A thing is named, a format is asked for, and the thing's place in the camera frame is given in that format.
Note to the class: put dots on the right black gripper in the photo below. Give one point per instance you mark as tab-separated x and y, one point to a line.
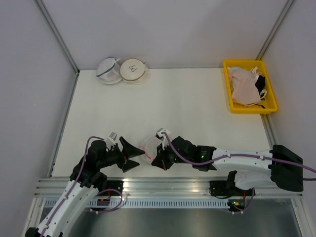
160	160

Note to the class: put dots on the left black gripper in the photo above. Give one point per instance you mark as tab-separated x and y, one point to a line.
128	151

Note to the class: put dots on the pink trimmed mesh laundry bag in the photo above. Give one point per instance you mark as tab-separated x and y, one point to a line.
149	146

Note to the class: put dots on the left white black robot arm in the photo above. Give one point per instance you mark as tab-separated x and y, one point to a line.
86	182

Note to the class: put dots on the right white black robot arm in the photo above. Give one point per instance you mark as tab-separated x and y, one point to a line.
247	170

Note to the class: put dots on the beige trimmed laundry bag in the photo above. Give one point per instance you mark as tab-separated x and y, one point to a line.
134	71

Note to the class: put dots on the blue trimmed mesh laundry bag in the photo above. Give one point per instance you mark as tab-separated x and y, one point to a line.
108	72

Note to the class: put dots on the pink bra in bin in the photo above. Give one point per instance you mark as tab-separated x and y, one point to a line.
243	87

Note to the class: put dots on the white bra in bin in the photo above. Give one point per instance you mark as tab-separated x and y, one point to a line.
253	70

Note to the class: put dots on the black bra in bin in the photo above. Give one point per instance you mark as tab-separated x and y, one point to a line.
260	83

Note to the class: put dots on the yellow plastic bin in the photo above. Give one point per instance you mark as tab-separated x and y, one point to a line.
267	103

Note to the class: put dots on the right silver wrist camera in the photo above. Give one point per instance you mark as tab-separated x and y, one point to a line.
162	133

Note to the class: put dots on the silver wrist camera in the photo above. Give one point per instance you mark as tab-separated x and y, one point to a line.
113	136
162	133

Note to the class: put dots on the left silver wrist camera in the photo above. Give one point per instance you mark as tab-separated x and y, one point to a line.
113	136

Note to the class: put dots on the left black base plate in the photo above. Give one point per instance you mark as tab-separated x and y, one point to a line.
115	185

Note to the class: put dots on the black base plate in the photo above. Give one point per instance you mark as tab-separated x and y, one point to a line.
115	185
219	189

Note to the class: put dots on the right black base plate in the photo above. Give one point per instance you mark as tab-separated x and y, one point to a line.
219	189

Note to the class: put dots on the aluminium mounting rail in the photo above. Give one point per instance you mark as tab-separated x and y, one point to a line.
135	187

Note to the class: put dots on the white slotted cable duct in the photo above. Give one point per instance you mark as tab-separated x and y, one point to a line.
153	203

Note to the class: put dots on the left aluminium corner post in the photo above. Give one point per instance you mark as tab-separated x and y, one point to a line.
53	28

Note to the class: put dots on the aluminium corner post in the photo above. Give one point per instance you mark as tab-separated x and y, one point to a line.
53	28
275	28

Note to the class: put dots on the right aluminium corner post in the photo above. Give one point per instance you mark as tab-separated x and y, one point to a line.
275	28

